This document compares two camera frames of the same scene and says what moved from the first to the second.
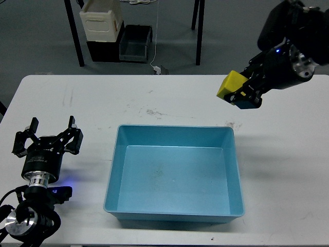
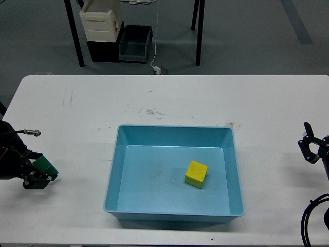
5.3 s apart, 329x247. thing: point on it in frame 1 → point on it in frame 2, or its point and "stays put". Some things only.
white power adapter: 158,69 stays put
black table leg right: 200,25 stays put
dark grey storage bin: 133,46 stays put
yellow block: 233,83 → 196,173
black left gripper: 44,155 → 12,165
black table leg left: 74,32 stays put
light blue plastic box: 171,174 stays put
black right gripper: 281,66 → 323,151
